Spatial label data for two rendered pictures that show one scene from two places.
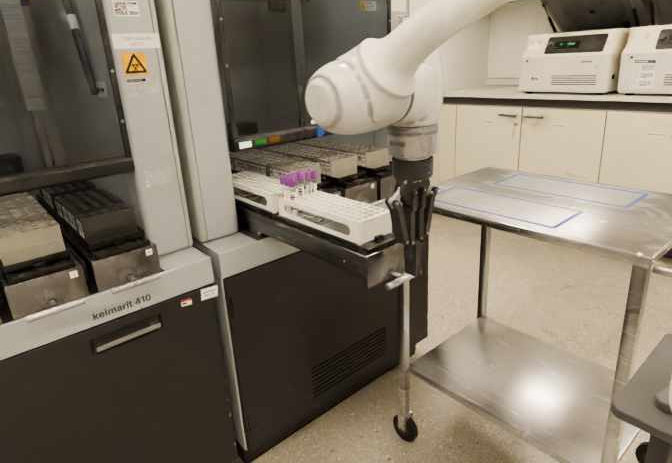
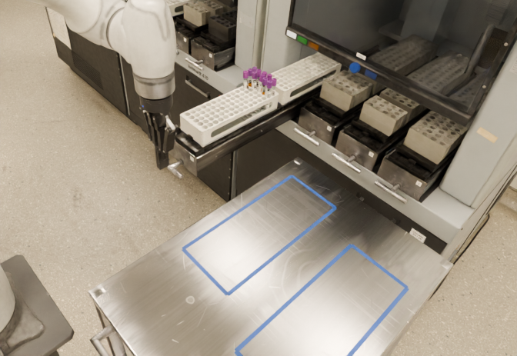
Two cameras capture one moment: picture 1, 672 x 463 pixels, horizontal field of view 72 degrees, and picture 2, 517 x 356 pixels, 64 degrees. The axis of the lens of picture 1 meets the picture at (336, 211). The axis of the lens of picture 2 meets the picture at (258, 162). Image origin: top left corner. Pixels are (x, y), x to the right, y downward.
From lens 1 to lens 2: 142 cm
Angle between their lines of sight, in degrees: 71
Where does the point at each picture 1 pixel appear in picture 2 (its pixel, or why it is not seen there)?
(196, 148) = (268, 16)
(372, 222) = (187, 124)
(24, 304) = not seen: hidden behind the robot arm
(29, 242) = (191, 14)
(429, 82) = (120, 40)
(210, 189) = (270, 49)
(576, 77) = not seen: outside the picture
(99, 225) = (214, 26)
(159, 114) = not seen: outside the picture
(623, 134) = not seen: outside the picture
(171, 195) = (249, 36)
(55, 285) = (179, 38)
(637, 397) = (18, 269)
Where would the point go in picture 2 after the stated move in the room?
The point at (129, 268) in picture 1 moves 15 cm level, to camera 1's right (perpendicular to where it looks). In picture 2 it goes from (202, 56) to (201, 77)
